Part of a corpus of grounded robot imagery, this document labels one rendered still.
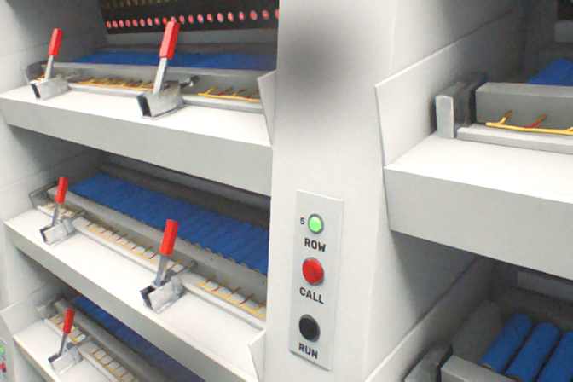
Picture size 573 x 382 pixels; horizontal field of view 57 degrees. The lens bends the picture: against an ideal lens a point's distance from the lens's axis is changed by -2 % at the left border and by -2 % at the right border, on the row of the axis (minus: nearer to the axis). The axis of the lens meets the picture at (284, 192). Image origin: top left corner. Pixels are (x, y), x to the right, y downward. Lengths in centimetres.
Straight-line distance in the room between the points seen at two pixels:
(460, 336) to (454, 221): 18
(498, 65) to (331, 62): 15
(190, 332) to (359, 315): 22
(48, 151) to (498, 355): 75
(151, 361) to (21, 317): 30
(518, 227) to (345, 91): 13
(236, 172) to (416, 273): 16
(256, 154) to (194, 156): 8
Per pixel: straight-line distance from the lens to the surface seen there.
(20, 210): 95
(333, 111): 34
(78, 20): 97
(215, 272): 57
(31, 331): 100
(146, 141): 53
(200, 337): 52
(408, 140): 34
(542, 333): 46
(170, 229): 56
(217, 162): 45
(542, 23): 50
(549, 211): 29
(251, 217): 64
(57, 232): 80
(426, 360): 42
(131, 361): 80
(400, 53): 33
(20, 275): 99
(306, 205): 36
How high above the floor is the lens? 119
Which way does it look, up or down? 13 degrees down
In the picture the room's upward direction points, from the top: 3 degrees clockwise
